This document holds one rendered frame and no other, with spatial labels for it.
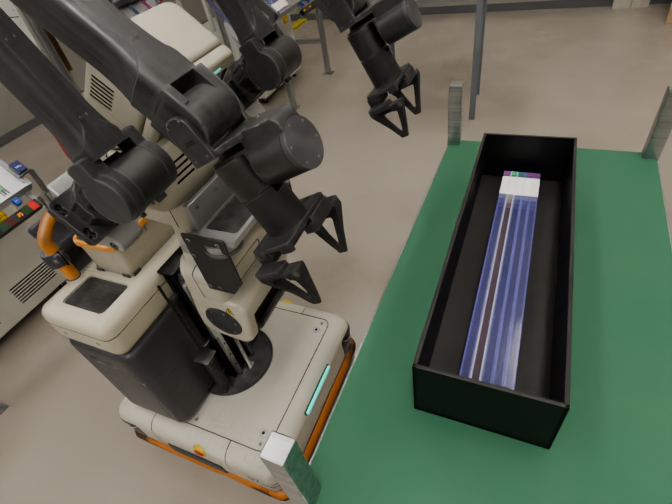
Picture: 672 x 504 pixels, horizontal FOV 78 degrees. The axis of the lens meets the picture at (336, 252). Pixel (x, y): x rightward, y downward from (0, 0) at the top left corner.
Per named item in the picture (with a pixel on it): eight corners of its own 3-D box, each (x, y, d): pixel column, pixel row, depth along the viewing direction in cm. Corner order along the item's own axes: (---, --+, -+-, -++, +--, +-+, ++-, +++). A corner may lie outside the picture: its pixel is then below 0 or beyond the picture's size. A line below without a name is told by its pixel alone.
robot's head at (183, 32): (74, 104, 70) (77, 31, 59) (155, 56, 83) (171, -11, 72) (148, 159, 73) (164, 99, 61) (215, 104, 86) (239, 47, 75)
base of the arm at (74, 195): (102, 165, 70) (43, 209, 63) (114, 142, 64) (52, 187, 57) (143, 202, 73) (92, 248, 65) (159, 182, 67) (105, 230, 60)
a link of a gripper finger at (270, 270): (351, 271, 55) (309, 218, 50) (330, 314, 50) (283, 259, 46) (313, 279, 59) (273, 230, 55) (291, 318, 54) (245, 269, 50)
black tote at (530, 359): (479, 177, 94) (483, 132, 87) (564, 185, 88) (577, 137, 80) (413, 408, 58) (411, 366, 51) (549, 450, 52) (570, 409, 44)
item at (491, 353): (502, 183, 90) (504, 170, 87) (537, 187, 87) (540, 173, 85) (456, 394, 58) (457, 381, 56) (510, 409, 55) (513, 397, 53)
